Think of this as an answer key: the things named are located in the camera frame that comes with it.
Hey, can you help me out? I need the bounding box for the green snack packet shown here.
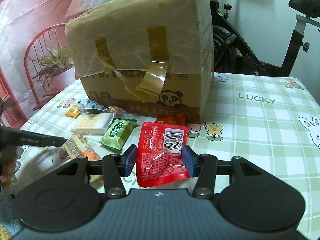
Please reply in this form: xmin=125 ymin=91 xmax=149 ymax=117
xmin=99 ymin=118 xmax=137 ymax=151

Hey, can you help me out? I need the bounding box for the brown orange snack bar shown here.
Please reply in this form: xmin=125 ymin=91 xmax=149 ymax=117
xmin=61 ymin=134 xmax=101 ymax=161

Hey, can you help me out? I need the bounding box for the white cracker packet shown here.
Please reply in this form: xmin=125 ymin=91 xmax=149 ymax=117
xmin=70 ymin=113 xmax=115 ymax=135

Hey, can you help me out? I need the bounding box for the small yellow snack packet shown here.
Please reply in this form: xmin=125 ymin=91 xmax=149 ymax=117
xmin=65 ymin=105 xmax=83 ymax=119

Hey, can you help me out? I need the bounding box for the blue white snack packet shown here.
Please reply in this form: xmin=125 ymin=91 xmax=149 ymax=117
xmin=76 ymin=99 xmax=108 ymax=114

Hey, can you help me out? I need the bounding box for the person's left hand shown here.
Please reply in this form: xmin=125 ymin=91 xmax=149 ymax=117
xmin=1 ymin=145 xmax=23 ymax=189

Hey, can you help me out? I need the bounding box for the small red snack packet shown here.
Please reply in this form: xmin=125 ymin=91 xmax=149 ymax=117
xmin=155 ymin=113 xmax=186 ymax=126

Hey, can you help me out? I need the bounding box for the red printed backdrop sheet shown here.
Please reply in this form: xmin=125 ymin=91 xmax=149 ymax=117
xmin=1 ymin=0 xmax=111 ymax=128

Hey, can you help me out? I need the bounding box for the checkered cartoon tablecloth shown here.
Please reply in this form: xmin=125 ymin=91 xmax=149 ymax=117
xmin=13 ymin=73 xmax=319 ymax=239

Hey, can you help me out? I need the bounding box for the black exercise bike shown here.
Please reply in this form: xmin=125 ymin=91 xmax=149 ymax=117
xmin=175 ymin=0 xmax=320 ymax=78

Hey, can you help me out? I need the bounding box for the cardboard box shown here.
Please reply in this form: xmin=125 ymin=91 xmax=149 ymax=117
xmin=65 ymin=0 xmax=214 ymax=123

